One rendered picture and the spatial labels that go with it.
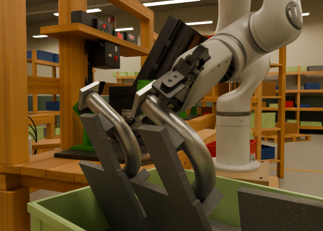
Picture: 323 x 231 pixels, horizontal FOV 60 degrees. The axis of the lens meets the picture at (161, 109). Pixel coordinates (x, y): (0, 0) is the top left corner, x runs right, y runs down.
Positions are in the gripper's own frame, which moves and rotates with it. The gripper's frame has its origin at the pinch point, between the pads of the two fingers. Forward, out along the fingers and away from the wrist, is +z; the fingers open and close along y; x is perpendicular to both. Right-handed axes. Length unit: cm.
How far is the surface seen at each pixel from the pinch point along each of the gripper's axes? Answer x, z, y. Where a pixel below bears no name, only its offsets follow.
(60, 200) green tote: -7.8, 13.1, -30.2
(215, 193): 14.0, -0.5, -8.2
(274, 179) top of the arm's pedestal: 31, -52, -59
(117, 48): -80, -78, -89
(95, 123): -7.2, 5.1, -7.9
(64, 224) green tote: -0.6, 16.8, -18.5
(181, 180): 9.4, 5.4, -1.5
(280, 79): 1, -338, -219
